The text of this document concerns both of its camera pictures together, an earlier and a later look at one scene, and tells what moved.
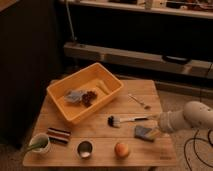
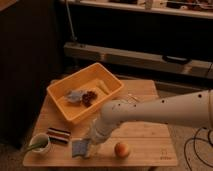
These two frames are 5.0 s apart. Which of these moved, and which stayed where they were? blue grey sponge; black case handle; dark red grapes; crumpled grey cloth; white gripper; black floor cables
Moved: blue grey sponge; white gripper
Stayed: crumpled grey cloth; dark red grapes; black case handle; black floor cables
